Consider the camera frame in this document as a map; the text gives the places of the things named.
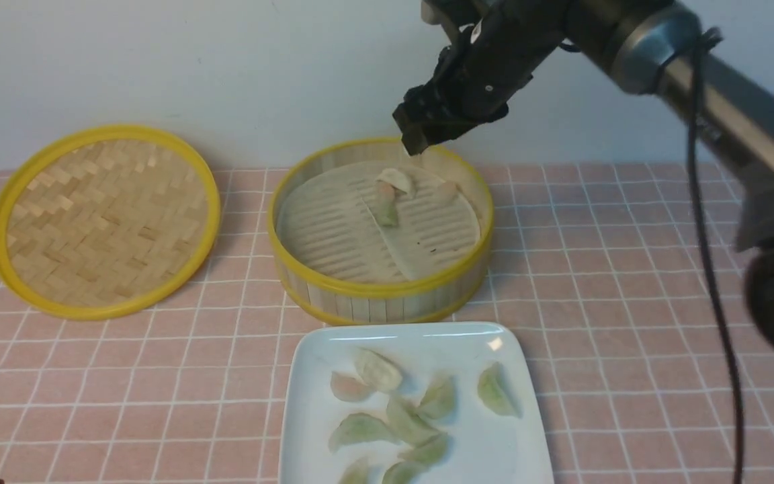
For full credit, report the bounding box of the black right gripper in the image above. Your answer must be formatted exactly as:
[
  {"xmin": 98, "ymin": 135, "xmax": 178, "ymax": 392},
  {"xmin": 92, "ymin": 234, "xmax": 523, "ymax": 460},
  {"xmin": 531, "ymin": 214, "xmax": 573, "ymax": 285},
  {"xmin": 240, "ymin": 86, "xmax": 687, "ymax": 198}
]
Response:
[{"xmin": 397, "ymin": 7, "xmax": 540, "ymax": 157}]

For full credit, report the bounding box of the pale pink dumpling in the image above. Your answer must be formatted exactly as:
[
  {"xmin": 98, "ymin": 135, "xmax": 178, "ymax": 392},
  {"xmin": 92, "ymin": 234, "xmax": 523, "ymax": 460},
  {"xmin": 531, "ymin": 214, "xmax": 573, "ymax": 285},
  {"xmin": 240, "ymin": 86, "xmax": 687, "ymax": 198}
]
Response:
[{"xmin": 432, "ymin": 181, "xmax": 460, "ymax": 206}]

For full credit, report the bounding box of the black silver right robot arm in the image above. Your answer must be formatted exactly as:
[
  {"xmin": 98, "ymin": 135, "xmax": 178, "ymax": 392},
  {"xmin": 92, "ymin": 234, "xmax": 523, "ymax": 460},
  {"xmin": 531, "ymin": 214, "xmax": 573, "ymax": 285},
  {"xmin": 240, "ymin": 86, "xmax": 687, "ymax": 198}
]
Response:
[{"xmin": 392, "ymin": 1, "xmax": 774, "ymax": 349}]

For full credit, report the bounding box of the white dumpling on plate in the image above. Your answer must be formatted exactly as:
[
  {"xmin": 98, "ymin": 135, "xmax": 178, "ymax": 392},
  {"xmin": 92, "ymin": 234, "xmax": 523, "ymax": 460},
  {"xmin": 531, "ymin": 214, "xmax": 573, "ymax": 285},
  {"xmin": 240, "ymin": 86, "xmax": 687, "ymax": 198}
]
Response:
[{"xmin": 353, "ymin": 348, "xmax": 404, "ymax": 393}]

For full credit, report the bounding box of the green dumpling plate right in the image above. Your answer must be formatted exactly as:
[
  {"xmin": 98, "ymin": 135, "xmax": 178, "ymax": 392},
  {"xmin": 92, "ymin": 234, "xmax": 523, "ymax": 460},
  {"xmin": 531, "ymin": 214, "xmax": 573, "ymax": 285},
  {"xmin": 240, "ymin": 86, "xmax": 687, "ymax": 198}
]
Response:
[{"xmin": 477, "ymin": 362, "xmax": 519, "ymax": 417}]

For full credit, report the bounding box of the green dumpling plate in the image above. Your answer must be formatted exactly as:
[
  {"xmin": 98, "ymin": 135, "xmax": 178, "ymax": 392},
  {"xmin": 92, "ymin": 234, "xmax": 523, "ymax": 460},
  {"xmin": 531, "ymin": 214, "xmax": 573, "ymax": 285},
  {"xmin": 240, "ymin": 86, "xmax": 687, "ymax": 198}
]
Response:
[
  {"xmin": 398, "ymin": 432, "xmax": 451, "ymax": 468},
  {"xmin": 338, "ymin": 457, "xmax": 371, "ymax": 484},
  {"xmin": 417, "ymin": 374, "xmax": 456, "ymax": 421},
  {"xmin": 385, "ymin": 395, "xmax": 441, "ymax": 446},
  {"xmin": 381, "ymin": 460, "xmax": 428, "ymax": 484},
  {"xmin": 477, "ymin": 362, "xmax": 519, "ymax": 417},
  {"xmin": 328, "ymin": 413, "xmax": 399, "ymax": 453}
]

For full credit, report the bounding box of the green dumpling plate upper middle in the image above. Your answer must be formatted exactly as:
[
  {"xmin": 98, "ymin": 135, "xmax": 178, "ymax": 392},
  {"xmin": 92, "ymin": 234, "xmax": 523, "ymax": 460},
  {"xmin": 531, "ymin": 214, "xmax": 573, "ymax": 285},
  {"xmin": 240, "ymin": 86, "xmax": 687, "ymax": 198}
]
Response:
[{"xmin": 417, "ymin": 374, "xmax": 456, "ymax": 421}]

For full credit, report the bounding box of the white square plate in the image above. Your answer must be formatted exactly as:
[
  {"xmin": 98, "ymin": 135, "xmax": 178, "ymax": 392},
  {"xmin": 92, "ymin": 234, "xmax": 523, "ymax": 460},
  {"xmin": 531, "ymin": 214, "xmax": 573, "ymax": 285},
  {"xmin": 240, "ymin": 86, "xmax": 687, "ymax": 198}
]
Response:
[{"xmin": 277, "ymin": 322, "xmax": 554, "ymax": 483}]

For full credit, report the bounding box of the pale dumpling on plate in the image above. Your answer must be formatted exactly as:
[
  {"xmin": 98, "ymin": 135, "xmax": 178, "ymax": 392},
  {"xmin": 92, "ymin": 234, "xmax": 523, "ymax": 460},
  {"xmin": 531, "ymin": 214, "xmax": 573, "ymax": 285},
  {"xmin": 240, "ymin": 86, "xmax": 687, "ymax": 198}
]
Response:
[{"xmin": 331, "ymin": 371, "xmax": 375, "ymax": 403}]

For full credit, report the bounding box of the green dumpling plate centre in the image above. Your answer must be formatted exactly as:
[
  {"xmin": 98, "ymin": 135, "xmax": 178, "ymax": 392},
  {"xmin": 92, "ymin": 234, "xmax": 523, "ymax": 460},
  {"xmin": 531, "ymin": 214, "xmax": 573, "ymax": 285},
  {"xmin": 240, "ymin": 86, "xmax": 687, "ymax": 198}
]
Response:
[{"xmin": 385, "ymin": 395, "xmax": 441, "ymax": 446}]

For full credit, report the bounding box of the green dumpling plate lower middle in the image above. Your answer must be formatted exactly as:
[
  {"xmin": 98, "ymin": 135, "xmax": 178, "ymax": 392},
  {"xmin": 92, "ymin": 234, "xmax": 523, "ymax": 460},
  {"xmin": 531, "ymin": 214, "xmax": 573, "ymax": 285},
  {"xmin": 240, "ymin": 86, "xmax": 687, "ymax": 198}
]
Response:
[{"xmin": 398, "ymin": 432, "xmax": 451, "ymax": 468}]

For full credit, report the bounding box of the green dumpling plate bottom left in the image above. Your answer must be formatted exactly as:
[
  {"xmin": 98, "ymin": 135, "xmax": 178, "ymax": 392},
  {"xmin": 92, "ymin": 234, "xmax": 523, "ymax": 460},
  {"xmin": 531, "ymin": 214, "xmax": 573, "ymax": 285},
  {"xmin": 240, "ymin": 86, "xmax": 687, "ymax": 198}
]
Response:
[{"xmin": 338, "ymin": 457, "xmax": 371, "ymax": 484}]

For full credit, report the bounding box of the white dumpling in steamer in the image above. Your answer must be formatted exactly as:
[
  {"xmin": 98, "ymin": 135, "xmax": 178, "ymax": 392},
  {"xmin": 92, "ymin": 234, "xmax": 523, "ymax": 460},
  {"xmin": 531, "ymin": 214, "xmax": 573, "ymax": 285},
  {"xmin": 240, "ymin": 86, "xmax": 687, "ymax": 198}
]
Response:
[{"xmin": 376, "ymin": 168, "xmax": 417, "ymax": 198}]

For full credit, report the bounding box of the pink dumpling in steamer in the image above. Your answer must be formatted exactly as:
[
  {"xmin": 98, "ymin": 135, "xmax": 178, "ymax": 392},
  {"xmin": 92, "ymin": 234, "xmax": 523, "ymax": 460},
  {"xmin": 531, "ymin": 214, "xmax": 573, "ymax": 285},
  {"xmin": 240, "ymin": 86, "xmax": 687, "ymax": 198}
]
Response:
[{"xmin": 376, "ymin": 180, "xmax": 396, "ymax": 203}]

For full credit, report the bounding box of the green dumpling in steamer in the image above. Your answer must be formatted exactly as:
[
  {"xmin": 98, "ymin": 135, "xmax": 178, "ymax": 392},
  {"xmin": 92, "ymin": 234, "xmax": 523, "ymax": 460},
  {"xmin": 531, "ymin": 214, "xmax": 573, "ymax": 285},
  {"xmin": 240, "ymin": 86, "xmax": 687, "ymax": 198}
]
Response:
[{"xmin": 374, "ymin": 200, "xmax": 399, "ymax": 227}]

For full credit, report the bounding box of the yellow rimmed bamboo steamer basket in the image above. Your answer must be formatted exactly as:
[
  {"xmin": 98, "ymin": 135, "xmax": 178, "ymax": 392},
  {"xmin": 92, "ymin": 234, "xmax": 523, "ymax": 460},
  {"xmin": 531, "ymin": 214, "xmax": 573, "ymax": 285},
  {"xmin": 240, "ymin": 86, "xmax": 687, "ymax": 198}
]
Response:
[{"xmin": 268, "ymin": 138, "xmax": 494, "ymax": 325}]

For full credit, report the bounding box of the white steamer liner cloth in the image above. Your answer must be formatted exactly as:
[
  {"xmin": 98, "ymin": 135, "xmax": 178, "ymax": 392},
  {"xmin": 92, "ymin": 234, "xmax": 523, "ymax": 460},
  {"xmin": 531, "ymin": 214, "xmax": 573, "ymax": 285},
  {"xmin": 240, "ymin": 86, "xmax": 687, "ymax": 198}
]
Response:
[{"xmin": 276, "ymin": 160, "xmax": 481, "ymax": 284}]

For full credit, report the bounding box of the pink checkered tablecloth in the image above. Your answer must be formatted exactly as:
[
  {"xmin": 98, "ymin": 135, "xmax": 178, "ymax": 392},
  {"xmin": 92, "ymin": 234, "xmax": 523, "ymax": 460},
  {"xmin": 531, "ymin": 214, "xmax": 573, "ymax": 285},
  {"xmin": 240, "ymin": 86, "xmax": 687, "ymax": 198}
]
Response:
[{"xmin": 0, "ymin": 163, "xmax": 774, "ymax": 484}]

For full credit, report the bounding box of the yellow rimmed woven steamer lid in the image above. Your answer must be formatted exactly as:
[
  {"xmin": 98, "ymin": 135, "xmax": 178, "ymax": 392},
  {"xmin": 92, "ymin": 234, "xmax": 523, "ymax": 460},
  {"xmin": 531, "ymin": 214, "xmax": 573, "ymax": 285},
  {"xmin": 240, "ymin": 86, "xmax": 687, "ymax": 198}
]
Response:
[{"xmin": 0, "ymin": 125, "xmax": 222, "ymax": 321}]

